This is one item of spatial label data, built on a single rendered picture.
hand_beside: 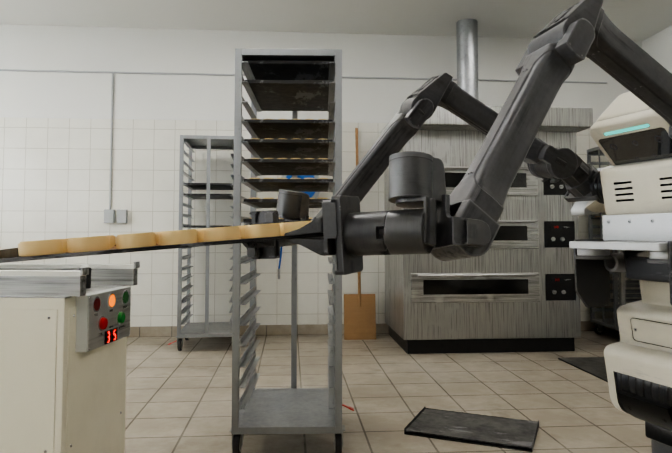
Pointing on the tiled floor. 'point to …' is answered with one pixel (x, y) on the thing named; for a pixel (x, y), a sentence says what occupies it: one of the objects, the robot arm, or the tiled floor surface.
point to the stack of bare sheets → (474, 429)
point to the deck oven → (436, 133)
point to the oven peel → (359, 305)
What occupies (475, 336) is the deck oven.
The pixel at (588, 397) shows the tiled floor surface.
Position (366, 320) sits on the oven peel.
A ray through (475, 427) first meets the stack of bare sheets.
